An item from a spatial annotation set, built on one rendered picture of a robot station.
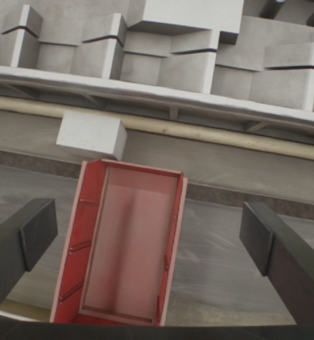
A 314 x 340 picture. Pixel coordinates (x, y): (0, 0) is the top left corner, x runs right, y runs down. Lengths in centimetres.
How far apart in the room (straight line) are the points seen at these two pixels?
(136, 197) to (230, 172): 23
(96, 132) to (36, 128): 22
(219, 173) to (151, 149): 17
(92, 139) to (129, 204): 17
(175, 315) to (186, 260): 12
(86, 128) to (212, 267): 41
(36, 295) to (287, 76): 69
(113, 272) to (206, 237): 22
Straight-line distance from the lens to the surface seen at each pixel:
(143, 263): 59
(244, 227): 17
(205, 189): 59
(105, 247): 60
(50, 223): 17
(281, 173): 65
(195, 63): 46
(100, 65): 47
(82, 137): 53
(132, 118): 59
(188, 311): 62
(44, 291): 67
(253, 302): 64
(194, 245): 59
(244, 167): 62
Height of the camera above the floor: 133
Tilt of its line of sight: 80 degrees down
